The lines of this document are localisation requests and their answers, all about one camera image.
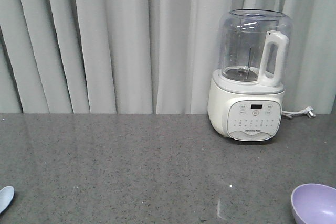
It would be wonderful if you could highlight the purple plastic bowl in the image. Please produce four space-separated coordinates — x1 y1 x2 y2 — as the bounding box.
291 183 335 223

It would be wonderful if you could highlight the light blue plastic spoon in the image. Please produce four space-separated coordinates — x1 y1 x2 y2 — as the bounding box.
0 186 15 213

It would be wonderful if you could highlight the white blender with clear jar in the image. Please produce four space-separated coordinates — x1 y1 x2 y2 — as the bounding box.
207 9 292 142

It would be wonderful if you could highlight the grey pleated curtain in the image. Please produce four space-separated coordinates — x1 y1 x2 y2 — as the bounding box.
1 0 335 114

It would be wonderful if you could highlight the white power cord with plug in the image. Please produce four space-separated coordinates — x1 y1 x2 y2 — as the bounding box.
281 106 317 119

